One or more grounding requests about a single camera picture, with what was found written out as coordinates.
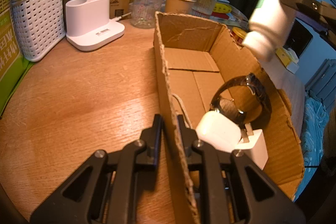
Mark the brown cardboard box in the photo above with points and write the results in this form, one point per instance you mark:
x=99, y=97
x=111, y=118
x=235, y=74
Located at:
x=194, y=57

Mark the white wall charger plug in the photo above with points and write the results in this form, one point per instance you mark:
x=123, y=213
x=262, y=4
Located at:
x=253, y=144

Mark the white plastic pill bottle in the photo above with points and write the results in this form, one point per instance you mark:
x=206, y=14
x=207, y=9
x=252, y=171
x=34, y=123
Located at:
x=269, y=27

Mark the yellow tissue box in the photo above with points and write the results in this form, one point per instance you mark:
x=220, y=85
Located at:
x=288, y=58

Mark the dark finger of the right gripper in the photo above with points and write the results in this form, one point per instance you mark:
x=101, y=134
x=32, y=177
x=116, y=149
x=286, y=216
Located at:
x=320, y=16

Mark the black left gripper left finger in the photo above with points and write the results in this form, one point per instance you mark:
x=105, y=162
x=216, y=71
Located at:
x=102, y=188

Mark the brown leather wristwatch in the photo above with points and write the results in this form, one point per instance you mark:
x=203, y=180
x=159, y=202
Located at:
x=243, y=99

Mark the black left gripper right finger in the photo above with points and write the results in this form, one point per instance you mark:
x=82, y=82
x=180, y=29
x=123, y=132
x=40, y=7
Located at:
x=233, y=189

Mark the white earbuds case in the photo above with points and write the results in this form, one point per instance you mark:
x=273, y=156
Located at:
x=219, y=131

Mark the white woven plastic basket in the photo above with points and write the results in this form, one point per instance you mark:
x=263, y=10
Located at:
x=39, y=26

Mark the yellow lidded small jar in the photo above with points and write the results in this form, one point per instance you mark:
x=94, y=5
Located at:
x=238, y=34

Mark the white desk lamp base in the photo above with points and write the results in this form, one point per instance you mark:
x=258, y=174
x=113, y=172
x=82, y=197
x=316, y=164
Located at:
x=89, y=26

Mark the patterned clear drinking glass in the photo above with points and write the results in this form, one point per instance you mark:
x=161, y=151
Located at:
x=143, y=13

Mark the green printed carton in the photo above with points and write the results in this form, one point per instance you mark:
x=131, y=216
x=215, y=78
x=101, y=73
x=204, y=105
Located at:
x=14, y=66

